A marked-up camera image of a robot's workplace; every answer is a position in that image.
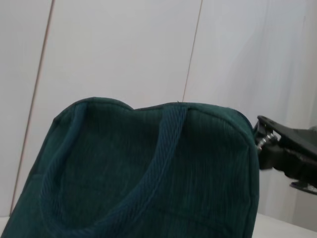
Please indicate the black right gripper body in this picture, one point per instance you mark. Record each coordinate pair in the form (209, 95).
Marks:
(303, 171)

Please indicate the dark teal fabric bag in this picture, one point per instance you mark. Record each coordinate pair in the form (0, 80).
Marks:
(138, 178)

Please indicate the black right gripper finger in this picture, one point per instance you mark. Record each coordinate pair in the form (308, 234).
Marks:
(270, 156)
(287, 132)

